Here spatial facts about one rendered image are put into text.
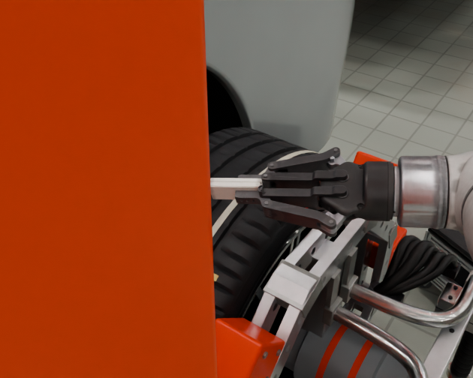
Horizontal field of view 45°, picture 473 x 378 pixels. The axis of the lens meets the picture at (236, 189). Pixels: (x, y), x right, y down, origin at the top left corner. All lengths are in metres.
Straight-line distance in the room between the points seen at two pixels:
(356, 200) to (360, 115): 2.72
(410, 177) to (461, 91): 3.18
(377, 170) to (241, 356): 0.29
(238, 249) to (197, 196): 0.63
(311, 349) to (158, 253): 0.85
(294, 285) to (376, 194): 0.19
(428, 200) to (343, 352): 0.39
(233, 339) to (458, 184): 0.33
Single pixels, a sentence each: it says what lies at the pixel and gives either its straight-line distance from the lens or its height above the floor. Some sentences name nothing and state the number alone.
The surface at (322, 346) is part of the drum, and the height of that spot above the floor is 0.91.
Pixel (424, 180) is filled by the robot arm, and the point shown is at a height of 1.32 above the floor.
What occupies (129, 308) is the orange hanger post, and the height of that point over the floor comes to 1.59.
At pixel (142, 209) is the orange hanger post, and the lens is 0.15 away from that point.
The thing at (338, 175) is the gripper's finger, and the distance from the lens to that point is 0.72.
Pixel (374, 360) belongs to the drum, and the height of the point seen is 0.92.
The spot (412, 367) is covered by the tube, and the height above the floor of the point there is 1.01.
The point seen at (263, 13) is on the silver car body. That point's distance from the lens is 1.21.
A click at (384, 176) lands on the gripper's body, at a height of 1.31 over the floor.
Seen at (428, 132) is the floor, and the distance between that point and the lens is 3.36.
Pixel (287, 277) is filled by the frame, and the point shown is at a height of 1.12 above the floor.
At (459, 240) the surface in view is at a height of 0.34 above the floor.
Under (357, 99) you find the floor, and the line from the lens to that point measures 3.58.
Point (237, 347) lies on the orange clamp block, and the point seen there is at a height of 1.12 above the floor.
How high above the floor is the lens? 1.72
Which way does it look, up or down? 38 degrees down
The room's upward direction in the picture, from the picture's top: straight up
